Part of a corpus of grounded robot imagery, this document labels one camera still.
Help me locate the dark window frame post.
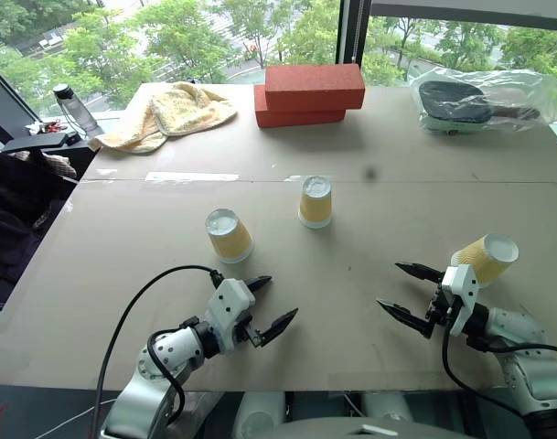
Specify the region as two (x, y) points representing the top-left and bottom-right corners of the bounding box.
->
(336, 0), (373, 70)

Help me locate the red brick block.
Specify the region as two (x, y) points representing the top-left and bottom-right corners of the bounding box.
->
(263, 63), (367, 112)
(253, 84), (348, 130)

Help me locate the white rounded robot leg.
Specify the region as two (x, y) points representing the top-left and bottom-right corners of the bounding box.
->
(234, 391), (288, 439)
(359, 391), (414, 423)

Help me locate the long black right arm cable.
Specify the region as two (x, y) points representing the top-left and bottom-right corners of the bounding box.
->
(441, 327), (529, 418)

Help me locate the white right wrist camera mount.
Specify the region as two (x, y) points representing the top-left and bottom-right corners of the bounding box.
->
(442, 263), (482, 337)

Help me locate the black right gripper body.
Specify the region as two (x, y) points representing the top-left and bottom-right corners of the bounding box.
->
(424, 278), (456, 327)

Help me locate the short black arm cable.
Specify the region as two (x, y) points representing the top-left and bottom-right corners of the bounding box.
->
(466, 336), (557, 362)
(146, 327), (187, 427)

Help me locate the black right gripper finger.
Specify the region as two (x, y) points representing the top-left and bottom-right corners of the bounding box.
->
(394, 261), (445, 283)
(375, 298), (438, 340)

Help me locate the thin white cable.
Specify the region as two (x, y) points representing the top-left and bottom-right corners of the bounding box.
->
(43, 397), (119, 439)

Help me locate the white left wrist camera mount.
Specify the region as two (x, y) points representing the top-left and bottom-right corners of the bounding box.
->
(204, 277), (257, 354)

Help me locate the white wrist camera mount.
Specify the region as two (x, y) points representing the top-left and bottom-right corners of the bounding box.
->
(442, 263), (482, 337)
(204, 277), (257, 354)

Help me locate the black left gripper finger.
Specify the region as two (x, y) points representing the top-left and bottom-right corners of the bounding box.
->
(245, 275), (273, 294)
(259, 307), (300, 348)

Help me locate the long black left arm cable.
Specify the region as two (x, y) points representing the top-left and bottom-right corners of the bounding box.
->
(91, 265), (225, 439)

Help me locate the black chair armrest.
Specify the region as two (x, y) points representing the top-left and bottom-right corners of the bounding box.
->
(1, 131), (80, 155)

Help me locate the long black arm cable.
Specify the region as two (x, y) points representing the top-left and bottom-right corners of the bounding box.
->
(91, 265), (225, 439)
(441, 327), (529, 418)

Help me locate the yellow paper cup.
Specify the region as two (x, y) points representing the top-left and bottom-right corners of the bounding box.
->
(205, 208), (255, 264)
(297, 175), (334, 230)
(450, 233), (520, 289)

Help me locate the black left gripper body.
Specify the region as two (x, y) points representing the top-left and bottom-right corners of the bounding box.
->
(234, 309), (266, 349)

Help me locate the dark clothing pile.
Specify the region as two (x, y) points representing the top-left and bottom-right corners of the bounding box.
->
(0, 146), (79, 305)

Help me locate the black table tennis paddle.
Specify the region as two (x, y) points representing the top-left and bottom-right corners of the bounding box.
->
(417, 80), (542, 125)

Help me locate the clear plastic bag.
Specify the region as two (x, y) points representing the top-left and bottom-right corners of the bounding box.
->
(409, 65), (557, 136)

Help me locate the grey robot torso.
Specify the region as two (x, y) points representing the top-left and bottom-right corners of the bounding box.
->
(259, 414), (465, 439)

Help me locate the short black right arm cable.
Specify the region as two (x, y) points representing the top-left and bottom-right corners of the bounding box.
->
(466, 336), (557, 362)

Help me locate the dark transparent water bottle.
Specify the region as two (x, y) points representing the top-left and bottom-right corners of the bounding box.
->
(52, 83), (100, 139)

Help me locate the short black left arm cable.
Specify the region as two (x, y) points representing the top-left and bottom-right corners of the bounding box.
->
(146, 327), (187, 427)

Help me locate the pale yellow towel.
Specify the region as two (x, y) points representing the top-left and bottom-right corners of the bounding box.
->
(87, 80), (239, 155)

